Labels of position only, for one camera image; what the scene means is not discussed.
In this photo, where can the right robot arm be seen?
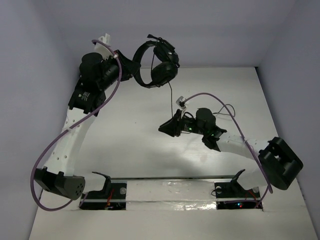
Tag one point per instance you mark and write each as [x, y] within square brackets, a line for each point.
[278, 165]

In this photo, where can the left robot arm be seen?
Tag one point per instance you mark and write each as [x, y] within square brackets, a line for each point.
[97, 73]

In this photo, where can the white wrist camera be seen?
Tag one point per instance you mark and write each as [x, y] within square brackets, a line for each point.
[181, 104]
[99, 46]

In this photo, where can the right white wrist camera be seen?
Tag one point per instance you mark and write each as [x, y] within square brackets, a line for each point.
[181, 104]

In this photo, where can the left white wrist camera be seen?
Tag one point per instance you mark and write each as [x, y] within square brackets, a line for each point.
[99, 46]

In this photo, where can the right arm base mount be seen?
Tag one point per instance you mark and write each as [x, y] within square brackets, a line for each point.
[232, 196]

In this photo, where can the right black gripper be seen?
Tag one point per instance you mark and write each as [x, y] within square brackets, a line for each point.
[174, 126]

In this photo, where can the metal rail with tape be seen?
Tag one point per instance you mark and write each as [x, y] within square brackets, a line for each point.
[171, 194]

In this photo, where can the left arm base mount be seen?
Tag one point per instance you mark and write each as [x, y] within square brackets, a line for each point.
[112, 196]

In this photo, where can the black headset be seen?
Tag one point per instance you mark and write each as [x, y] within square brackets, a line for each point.
[167, 70]

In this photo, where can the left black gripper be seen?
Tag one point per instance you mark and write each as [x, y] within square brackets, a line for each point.
[122, 66]

